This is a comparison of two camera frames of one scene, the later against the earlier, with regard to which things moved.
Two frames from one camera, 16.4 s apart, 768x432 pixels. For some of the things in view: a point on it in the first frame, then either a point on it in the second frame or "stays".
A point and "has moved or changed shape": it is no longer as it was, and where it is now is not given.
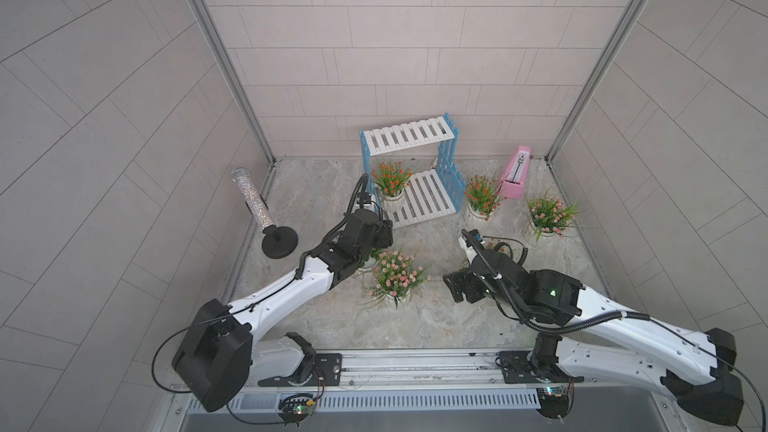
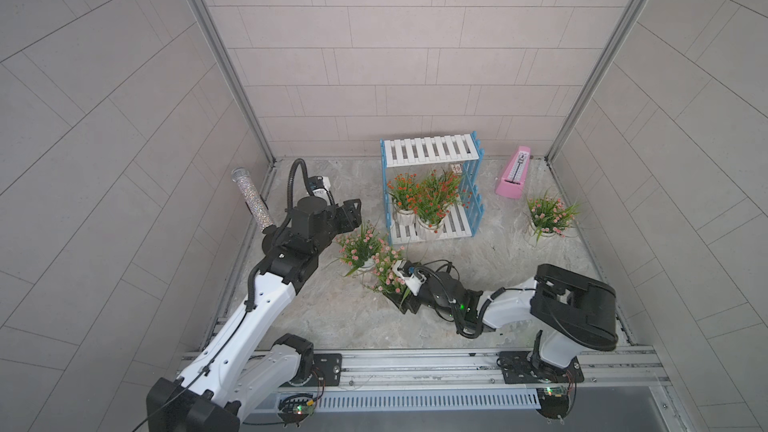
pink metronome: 513,180 stays
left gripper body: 379,237 -> 338,221
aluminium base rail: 448,385 stays
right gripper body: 475,286 -> 426,297
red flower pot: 391,181 -> 403,189
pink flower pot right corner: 551,216 stays
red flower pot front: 503,248 -> 439,191
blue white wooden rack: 430,194 has moved or changed shape
